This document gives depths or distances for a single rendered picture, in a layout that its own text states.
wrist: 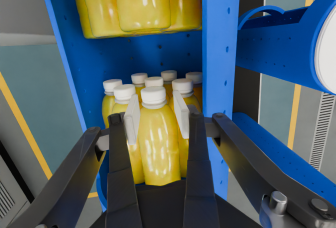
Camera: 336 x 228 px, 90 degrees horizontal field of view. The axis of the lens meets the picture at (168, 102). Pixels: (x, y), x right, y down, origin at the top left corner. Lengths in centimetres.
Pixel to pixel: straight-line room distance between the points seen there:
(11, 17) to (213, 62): 65
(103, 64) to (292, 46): 49
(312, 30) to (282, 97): 142
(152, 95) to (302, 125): 205
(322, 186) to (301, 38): 66
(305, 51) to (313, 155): 208
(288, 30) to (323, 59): 12
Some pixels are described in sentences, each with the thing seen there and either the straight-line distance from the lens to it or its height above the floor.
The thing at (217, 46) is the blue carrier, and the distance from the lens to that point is 21.
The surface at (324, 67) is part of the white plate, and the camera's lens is 55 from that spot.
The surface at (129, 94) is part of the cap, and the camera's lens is 30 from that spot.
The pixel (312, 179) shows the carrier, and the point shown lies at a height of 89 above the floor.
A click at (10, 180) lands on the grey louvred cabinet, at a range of 214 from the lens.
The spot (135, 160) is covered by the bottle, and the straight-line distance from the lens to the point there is 34.
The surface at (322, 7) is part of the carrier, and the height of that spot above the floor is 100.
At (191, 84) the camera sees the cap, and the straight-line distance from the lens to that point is 30.
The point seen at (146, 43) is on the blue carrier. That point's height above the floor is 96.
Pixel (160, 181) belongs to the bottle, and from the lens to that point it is 31.
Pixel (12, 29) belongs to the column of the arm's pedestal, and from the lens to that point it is 72.
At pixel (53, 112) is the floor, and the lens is 175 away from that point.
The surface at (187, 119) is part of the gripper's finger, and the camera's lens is 16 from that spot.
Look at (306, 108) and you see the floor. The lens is 215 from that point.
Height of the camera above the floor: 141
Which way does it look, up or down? 69 degrees down
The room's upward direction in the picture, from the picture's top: 165 degrees clockwise
